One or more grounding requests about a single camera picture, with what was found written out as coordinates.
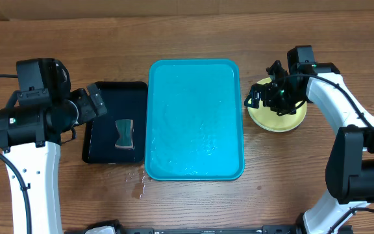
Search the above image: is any yellow-green plate top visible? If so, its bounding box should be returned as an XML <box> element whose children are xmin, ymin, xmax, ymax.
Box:
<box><xmin>247</xmin><ymin>77</ymin><xmax>307</xmax><ymax>133</ymax></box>

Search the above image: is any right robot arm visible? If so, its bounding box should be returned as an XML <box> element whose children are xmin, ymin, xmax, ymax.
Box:
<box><xmin>244</xmin><ymin>45</ymin><xmax>374</xmax><ymax>233</ymax></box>

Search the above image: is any green scrubbing sponge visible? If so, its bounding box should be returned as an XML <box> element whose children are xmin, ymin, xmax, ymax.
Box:
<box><xmin>115</xmin><ymin>119</ymin><xmax>134</xmax><ymax>150</ymax></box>

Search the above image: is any teal plastic tray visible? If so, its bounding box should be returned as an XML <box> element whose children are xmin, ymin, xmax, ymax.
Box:
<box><xmin>145</xmin><ymin>58</ymin><xmax>245</xmax><ymax>181</ymax></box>

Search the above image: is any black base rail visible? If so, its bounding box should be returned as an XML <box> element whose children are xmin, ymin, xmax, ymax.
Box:
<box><xmin>64</xmin><ymin>220</ymin><xmax>306</xmax><ymax>234</ymax></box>

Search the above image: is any black plastic tray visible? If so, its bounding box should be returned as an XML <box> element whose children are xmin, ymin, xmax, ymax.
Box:
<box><xmin>82</xmin><ymin>81</ymin><xmax>148</xmax><ymax>164</ymax></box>

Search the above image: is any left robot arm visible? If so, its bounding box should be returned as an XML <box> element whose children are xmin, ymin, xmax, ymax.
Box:
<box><xmin>0</xmin><ymin>58</ymin><xmax>107</xmax><ymax>233</ymax></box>

